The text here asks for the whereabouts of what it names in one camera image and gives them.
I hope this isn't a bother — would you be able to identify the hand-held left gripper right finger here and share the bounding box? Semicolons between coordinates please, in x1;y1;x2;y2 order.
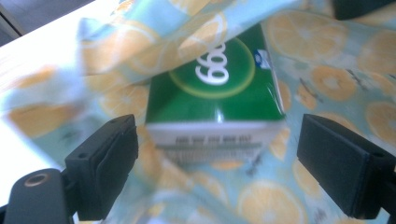
296;113;396;220

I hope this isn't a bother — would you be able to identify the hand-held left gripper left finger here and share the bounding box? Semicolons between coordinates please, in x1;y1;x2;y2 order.
64;113;140;222

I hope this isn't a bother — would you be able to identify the green box with white sides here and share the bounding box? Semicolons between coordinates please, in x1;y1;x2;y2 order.
144;22;288;166

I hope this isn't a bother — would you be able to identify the orange slice print tote bag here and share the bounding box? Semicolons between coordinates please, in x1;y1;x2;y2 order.
0;0;396;224

